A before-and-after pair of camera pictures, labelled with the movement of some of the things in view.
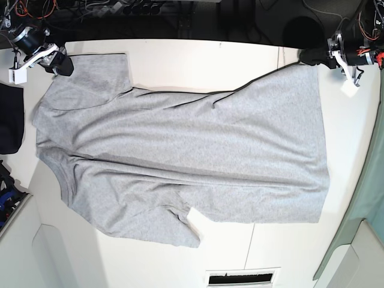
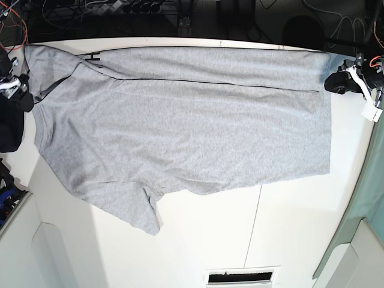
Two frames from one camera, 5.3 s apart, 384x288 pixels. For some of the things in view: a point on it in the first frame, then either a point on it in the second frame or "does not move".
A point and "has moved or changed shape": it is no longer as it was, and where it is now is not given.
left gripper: [36, 40] → [11, 84]
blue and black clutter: [11, 195] does not move
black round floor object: [303, 32] does not move
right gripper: [338, 53] → [371, 69]
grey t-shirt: [137, 162] has moved or changed shape
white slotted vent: [252, 277] does not move
